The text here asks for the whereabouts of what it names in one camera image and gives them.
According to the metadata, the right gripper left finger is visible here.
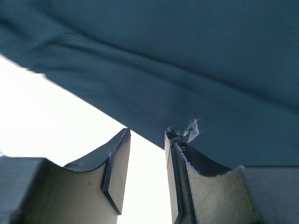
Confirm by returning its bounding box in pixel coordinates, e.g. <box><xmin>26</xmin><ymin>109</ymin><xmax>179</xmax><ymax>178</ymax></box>
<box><xmin>0</xmin><ymin>128</ymin><xmax>131</xmax><ymax>224</ymax></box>

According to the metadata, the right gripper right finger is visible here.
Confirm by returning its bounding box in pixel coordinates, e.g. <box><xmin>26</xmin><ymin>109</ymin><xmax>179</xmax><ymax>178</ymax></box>
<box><xmin>164</xmin><ymin>121</ymin><xmax>299</xmax><ymax>224</ymax></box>

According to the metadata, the black t shirt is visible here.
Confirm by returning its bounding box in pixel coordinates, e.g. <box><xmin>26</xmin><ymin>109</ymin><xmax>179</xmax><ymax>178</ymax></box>
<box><xmin>0</xmin><ymin>0</ymin><xmax>299</xmax><ymax>167</ymax></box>

